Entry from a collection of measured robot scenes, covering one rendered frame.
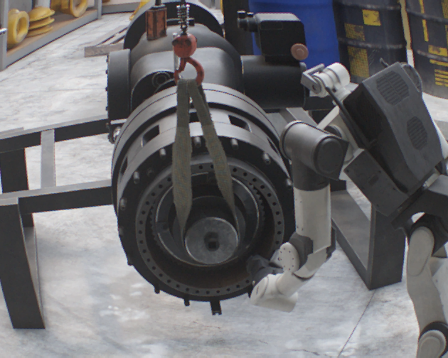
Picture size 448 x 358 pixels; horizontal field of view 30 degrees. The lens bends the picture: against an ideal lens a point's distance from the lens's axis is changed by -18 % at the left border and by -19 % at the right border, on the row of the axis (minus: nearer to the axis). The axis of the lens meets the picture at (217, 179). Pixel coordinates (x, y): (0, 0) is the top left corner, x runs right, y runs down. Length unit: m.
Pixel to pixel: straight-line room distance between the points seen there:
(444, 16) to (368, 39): 0.71
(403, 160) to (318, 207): 0.26
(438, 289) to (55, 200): 1.92
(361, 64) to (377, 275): 2.00
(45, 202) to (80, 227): 1.28
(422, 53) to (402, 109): 3.44
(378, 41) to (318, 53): 0.51
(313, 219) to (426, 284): 0.42
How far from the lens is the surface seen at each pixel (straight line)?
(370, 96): 2.23
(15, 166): 4.79
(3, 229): 3.76
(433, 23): 5.60
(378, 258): 4.09
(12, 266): 3.84
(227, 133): 2.74
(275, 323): 3.95
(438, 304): 2.44
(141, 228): 2.73
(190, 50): 2.50
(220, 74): 3.63
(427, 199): 2.31
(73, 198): 3.78
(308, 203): 2.28
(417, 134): 2.30
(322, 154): 2.19
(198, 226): 2.67
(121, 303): 4.20
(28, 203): 3.79
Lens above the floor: 1.95
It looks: 21 degrees down
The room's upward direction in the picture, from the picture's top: 4 degrees counter-clockwise
